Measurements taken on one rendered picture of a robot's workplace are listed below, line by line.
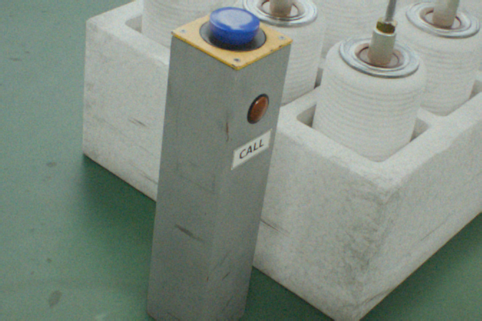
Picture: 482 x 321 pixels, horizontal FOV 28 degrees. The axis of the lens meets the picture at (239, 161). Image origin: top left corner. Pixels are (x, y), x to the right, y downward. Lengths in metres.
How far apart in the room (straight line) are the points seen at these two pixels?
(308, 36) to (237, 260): 0.23
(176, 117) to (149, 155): 0.27
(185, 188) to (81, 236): 0.24
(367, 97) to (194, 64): 0.19
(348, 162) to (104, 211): 0.31
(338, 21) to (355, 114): 0.16
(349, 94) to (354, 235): 0.13
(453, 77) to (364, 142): 0.13
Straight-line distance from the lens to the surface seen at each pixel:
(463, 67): 0.98
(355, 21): 1.02
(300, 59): 0.94
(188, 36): 0.75
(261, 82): 0.76
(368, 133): 0.89
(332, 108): 0.89
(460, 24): 1.00
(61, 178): 1.11
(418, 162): 0.90
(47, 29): 1.39
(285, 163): 0.91
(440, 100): 0.99
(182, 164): 0.81
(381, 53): 0.89
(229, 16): 0.76
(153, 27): 1.02
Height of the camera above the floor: 0.68
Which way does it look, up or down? 36 degrees down
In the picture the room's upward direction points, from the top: 9 degrees clockwise
